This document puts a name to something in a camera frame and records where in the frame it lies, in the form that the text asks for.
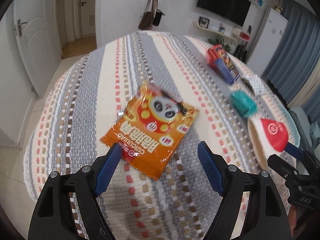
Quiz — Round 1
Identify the orange panda snack bag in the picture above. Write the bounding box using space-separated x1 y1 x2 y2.
100 83 200 180

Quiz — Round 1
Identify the teal clay bag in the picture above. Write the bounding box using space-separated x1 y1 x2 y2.
230 90 258 118

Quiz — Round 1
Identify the white room door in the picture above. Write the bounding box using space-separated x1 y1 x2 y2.
13 0 61 98

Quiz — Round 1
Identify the light blue laundry basket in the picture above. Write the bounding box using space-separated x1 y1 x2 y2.
276 98 300 147

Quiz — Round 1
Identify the teal sofa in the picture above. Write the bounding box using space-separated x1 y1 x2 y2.
289 106 319 155

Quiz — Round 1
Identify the striped woven sofa cover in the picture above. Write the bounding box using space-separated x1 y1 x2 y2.
24 31 298 239

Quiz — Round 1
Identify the white black-dotted tissue pack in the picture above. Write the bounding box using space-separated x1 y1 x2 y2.
241 75 266 97

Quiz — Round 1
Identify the blue window curtain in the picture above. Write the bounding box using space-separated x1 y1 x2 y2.
262 0 320 116

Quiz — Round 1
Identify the black acoustic guitar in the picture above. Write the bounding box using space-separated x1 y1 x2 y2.
233 41 248 62

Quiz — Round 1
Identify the red cartoon card box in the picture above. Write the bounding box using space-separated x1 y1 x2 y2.
206 45 231 72

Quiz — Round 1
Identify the white refrigerator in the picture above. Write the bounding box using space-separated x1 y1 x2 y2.
246 8 288 76

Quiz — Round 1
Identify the potted green plant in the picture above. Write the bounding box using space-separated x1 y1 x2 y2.
208 35 232 53

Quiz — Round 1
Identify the brown hanging handbag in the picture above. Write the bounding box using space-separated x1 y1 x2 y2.
138 0 153 30

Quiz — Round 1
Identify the framed butterfly picture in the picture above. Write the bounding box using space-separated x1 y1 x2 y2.
198 16 210 29

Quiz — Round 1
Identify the black hanging bag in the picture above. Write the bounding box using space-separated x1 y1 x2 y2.
152 9 165 26

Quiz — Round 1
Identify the red white wall box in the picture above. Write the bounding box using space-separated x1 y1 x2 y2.
232 28 251 42

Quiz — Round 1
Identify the white curved wall shelf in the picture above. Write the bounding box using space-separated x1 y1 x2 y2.
193 21 237 43

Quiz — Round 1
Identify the black wall television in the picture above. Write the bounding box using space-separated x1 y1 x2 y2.
197 0 251 26

